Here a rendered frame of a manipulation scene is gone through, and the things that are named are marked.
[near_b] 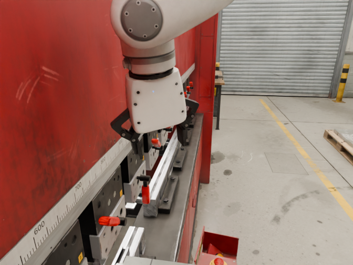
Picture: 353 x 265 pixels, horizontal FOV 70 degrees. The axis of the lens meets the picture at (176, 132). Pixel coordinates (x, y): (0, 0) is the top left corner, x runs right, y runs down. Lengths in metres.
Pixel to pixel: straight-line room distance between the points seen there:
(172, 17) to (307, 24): 7.91
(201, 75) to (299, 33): 5.72
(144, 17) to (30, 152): 0.21
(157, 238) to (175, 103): 0.75
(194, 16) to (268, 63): 7.67
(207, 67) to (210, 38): 0.28
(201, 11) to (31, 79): 0.22
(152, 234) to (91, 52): 0.81
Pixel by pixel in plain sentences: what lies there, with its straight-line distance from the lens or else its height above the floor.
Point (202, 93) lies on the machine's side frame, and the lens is 2.68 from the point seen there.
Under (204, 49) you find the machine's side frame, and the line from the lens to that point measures 2.63.
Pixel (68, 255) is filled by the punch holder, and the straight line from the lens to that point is 0.48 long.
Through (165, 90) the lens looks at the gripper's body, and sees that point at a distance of 0.42.
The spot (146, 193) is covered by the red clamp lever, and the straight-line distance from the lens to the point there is 0.78.
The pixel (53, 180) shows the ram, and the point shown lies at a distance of 0.41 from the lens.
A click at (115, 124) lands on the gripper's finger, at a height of 1.49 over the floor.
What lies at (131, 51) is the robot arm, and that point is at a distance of 0.39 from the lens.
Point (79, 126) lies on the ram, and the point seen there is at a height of 1.49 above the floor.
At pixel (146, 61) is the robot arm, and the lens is 0.39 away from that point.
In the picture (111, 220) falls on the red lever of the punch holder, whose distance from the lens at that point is 0.52.
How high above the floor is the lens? 1.63
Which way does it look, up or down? 21 degrees down
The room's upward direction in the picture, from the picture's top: straight up
